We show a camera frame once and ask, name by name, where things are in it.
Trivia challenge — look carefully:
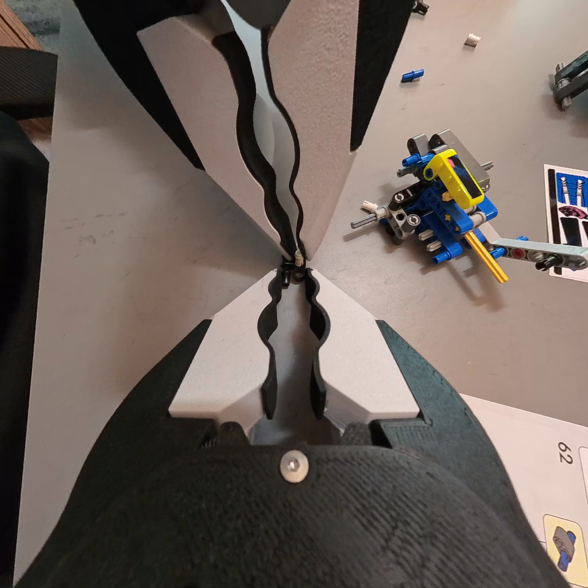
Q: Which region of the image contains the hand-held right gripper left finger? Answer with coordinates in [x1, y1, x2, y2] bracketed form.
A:
[168, 269, 288, 422]

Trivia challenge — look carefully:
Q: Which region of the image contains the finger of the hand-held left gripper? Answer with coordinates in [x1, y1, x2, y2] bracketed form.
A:
[137, 17, 297, 260]
[262, 0, 361, 262]

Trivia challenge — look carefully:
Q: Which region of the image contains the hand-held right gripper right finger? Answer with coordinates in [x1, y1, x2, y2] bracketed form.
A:
[303, 268, 422, 422]

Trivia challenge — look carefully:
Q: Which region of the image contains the small black lego connector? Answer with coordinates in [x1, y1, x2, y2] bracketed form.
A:
[280, 258, 307, 288]

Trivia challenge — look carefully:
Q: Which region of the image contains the blue yellow lego vehicle assembly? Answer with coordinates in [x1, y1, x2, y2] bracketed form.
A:
[351, 130, 511, 284]

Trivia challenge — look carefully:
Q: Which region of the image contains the lego instruction booklet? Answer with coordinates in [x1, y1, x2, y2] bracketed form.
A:
[458, 393, 588, 575]

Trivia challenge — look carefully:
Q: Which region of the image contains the long grey lego beam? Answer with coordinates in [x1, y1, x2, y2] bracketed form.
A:
[488, 235, 588, 272]

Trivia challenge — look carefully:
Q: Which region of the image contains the black grey lego part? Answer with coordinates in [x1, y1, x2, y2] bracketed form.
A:
[549, 46, 588, 110]

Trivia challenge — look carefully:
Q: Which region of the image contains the lego sticker sheet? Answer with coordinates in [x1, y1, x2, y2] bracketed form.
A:
[544, 164, 588, 282]

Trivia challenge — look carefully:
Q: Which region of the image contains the black chair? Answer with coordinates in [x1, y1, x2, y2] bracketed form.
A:
[0, 46, 58, 121]

